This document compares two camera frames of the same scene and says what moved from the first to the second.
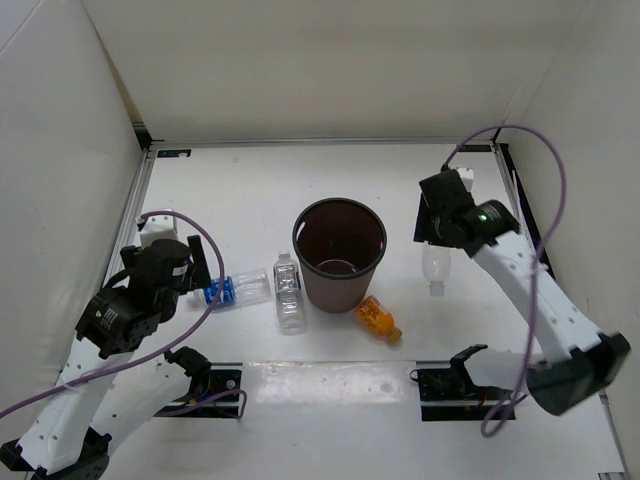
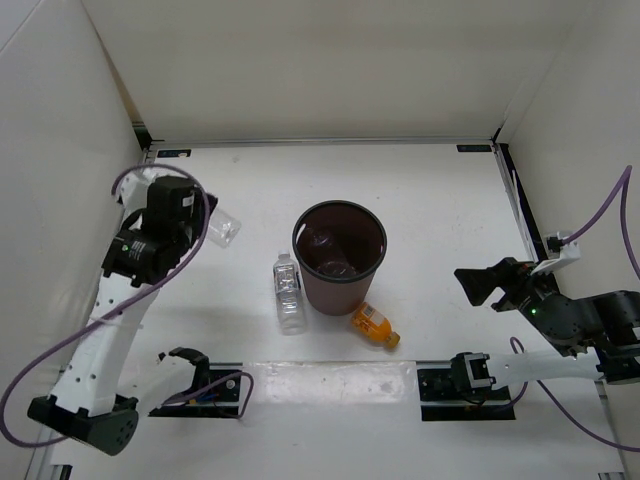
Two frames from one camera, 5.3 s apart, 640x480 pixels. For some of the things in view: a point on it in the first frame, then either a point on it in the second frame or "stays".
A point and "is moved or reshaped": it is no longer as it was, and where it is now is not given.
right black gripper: [424, 231] to [478, 284]
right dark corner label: [476, 148] stays
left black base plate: [226, 406] stays
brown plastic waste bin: [338, 242] stays
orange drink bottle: [374, 316] is moved or reshaped
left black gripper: [197, 271] to [199, 212]
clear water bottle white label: [288, 295] stays
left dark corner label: [171, 153] stays
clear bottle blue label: [247, 287] to [222, 228]
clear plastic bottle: [436, 263] to [329, 255]
